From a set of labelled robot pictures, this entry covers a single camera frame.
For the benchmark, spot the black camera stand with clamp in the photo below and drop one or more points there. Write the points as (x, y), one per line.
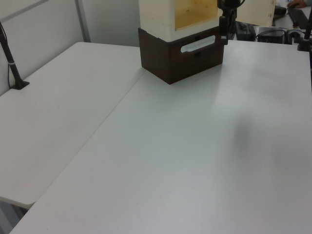
(306, 36)

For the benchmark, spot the cream plastic cabinet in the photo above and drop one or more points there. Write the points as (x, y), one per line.
(158, 17)

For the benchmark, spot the black camera stand pole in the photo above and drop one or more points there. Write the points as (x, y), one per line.
(11, 65)

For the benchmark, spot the small black desk object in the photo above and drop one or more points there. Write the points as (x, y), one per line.
(280, 11)

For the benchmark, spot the dark brown wooden drawer box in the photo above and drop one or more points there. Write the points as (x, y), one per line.
(180, 61)

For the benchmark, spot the cream cabinet door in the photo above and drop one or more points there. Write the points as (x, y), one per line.
(256, 12)

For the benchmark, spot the black keyboard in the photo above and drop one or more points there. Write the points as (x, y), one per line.
(298, 15)

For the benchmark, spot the black electronics box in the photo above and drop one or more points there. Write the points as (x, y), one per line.
(270, 36)

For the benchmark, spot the black device with green label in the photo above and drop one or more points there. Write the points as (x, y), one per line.
(245, 30)

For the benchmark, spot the person's hand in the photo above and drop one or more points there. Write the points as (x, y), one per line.
(295, 3)

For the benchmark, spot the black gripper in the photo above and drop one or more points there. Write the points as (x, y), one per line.
(230, 5)

